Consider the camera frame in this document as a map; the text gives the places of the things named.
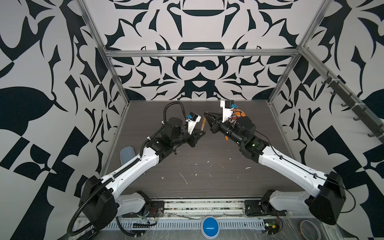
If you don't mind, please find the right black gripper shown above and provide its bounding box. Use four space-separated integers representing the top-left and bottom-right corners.
205 112 245 148

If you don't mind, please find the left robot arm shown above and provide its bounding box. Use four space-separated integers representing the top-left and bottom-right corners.
67 114 205 236

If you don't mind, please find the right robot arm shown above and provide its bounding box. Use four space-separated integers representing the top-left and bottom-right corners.
204 112 349 225

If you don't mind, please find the orange shark plush toy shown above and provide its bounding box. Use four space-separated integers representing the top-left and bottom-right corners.
224 108 247 144

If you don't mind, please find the grey blue pencil case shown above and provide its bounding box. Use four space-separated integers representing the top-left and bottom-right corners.
120 146 136 166

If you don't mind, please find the blue round button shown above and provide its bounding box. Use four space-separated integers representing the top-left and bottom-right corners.
201 216 220 240

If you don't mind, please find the tape roll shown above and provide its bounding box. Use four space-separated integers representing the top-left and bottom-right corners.
298 220 321 240

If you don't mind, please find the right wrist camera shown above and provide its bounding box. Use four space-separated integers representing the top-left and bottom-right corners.
220 100 237 123

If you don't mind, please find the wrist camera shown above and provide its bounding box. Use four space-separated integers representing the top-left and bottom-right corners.
186 112 201 135
220 100 237 123

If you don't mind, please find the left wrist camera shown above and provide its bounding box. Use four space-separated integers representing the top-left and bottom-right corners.
186 112 201 135

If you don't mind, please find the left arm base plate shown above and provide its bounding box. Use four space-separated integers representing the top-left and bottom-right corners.
132 201 165 218

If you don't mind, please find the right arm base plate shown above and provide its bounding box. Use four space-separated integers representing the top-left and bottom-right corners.
244 200 286 217

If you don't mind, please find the white cable duct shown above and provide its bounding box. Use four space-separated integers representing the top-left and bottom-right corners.
120 219 265 231

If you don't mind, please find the black hook rail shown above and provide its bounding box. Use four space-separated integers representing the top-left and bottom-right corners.
322 71 384 144

